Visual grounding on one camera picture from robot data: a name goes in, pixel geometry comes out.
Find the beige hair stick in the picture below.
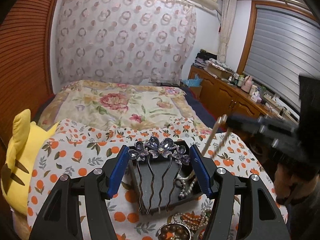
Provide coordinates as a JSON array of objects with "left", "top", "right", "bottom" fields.
[{"left": 201, "top": 114, "right": 227, "bottom": 156}]

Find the brown wooden bead bracelet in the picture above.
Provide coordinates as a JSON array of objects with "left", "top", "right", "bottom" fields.
[{"left": 157, "top": 223, "right": 192, "bottom": 240}]

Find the black jewelry box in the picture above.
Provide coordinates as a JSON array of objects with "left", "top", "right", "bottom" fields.
[{"left": 127, "top": 139, "right": 203, "bottom": 215}]

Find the person right hand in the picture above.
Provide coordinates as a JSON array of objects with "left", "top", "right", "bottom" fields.
[{"left": 274, "top": 164, "right": 319, "bottom": 205}]

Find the orange print bed cloth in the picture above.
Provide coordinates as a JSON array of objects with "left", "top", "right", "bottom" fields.
[{"left": 27, "top": 119, "right": 275, "bottom": 239}]

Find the floral quilt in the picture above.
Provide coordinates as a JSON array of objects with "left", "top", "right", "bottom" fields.
[{"left": 38, "top": 80, "right": 210, "bottom": 131}]

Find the wooden sideboard cabinet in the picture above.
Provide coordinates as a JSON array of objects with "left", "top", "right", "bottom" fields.
[{"left": 188, "top": 66, "right": 298, "bottom": 125}]

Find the pink kettle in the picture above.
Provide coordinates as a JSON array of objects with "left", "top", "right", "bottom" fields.
[{"left": 241, "top": 76, "right": 253, "bottom": 93}]

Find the blue tissue paper box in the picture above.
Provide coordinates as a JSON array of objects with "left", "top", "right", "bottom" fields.
[{"left": 181, "top": 74, "right": 203, "bottom": 88}]

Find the yellow plush toy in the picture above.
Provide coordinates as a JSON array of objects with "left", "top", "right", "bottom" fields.
[{"left": 1, "top": 109, "right": 59, "bottom": 215}]

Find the grey window blind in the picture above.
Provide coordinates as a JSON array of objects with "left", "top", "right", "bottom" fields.
[{"left": 244, "top": 4, "right": 319, "bottom": 111}]

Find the pink circle pattern curtain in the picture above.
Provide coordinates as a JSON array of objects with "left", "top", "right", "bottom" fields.
[{"left": 55, "top": 0, "right": 197, "bottom": 85}]

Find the wooden louvered wardrobe door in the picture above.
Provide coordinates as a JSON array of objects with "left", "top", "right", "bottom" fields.
[{"left": 0, "top": 0, "right": 63, "bottom": 145}]

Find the cream side curtain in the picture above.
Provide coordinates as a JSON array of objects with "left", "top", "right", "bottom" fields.
[{"left": 217, "top": 0, "right": 237, "bottom": 63}]

